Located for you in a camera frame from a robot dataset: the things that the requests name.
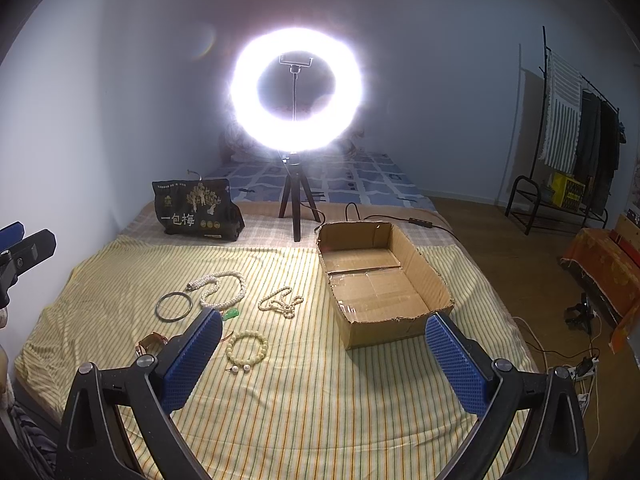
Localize brown leather strap watch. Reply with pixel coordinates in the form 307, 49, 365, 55
134, 332, 168, 356

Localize dark metal bangle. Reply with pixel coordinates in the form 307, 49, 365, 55
154, 292, 193, 323

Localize yellow bead bracelet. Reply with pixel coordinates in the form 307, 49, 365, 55
224, 330, 270, 366

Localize white bead necklace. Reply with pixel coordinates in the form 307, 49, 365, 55
185, 270, 246, 310

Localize small cream bead necklace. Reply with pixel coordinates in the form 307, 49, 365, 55
257, 286, 305, 319

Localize yellow striped bed sheet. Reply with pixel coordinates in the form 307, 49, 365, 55
14, 236, 535, 479

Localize white power strip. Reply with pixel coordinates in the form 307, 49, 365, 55
563, 356, 599, 414

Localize open cardboard box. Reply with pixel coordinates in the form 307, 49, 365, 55
317, 222, 454, 350

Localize black device on floor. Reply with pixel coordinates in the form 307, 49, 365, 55
564, 292, 596, 336

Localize black snack bag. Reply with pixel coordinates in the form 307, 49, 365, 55
152, 179, 245, 242

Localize orange cloth covered box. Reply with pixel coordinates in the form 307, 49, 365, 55
560, 214, 639, 353

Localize black clothes rack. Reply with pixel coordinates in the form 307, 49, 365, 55
504, 39, 626, 235

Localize checkered beige bed cover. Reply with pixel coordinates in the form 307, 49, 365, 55
120, 202, 459, 248

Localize yellow crate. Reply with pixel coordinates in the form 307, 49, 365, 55
549, 171, 585, 211

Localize black tripod stand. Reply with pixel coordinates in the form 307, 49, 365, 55
278, 155, 322, 243

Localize blue patterned blanket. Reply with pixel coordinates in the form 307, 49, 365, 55
210, 152, 435, 211

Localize white striped hanging towel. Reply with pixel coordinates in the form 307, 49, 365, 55
539, 49, 582, 174

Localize dark hanging clothes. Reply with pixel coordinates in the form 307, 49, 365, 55
573, 90, 626, 214

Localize black ring light cable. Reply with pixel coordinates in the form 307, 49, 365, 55
342, 201, 457, 236

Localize bright ring light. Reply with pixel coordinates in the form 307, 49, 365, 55
229, 27, 363, 154

